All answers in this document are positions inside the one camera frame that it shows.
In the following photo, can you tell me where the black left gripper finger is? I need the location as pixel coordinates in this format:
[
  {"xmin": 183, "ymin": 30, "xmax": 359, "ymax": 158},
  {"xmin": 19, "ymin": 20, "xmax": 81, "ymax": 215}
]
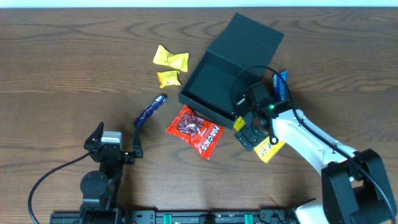
[
  {"xmin": 132, "ymin": 124, "xmax": 143, "ymax": 158},
  {"xmin": 83, "ymin": 121, "xmax": 104, "ymax": 149}
]

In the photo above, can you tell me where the blue wafer bar packet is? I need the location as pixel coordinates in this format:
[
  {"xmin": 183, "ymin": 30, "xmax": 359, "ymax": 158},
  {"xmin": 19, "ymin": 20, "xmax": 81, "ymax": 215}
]
[{"xmin": 272, "ymin": 74, "xmax": 287, "ymax": 101}]

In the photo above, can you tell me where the yellow seed snack bag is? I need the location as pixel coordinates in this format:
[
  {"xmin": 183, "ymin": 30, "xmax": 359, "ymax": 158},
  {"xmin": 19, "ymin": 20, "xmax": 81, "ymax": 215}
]
[{"xmin": 234, "ymin": 116, "xmax": 285, "ymax": 164}]

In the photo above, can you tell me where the red Hacks candy bag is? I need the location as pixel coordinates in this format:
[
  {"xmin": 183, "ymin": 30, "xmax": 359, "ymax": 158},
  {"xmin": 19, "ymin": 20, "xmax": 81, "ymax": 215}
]
[{"xmin": 165, "ymin": 105, "xmax": 224, "ymax": 159}]

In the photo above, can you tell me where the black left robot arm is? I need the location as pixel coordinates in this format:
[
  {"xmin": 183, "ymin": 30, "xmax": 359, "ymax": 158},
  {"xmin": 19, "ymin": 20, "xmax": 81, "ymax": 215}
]
[{"xmin": 78, "ymin": 122, "xmax": 143, "ymax": 224}]

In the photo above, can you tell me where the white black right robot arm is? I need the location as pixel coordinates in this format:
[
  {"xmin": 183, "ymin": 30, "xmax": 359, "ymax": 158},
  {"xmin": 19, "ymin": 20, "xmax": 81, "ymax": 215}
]
[{"xmin": 231, "ymin": 82, "xmax": 397, "ymax": 223}]

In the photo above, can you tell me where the dark blue snack bar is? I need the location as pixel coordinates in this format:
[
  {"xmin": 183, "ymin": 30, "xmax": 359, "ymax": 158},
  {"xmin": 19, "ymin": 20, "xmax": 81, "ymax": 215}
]
[{"xmin": 134, "ymin": 94, "xmax": 168, "ymax": 127}]

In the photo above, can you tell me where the dark green open box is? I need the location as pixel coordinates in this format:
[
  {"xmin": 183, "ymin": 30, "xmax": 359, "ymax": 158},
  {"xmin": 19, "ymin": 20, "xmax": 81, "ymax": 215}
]
[{"xmin": 178, "ymin": 13, "xmax": 284, "ymax": 129}]

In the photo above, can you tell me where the small yellow candy wrapper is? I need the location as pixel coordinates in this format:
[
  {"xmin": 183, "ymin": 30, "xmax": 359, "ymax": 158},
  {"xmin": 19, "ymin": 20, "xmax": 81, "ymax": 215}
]
[{"xmin": 157, "ymin": 70, "xmax": 182, "ymax": 88}]

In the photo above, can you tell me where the large yellow candy wrapper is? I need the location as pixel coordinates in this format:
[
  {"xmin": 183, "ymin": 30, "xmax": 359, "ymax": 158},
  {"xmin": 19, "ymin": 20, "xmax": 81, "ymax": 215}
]
[{"xmin": 153, "ymin": 45, "xmax": 190, "ymax": 72}]

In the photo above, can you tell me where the black aluminium mounting rail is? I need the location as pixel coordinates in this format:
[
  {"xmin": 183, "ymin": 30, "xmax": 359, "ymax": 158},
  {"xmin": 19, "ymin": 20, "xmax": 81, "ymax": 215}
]
[{"xmin": 50, "ymin": 209, "xmax": 299, "ymax": 224}]

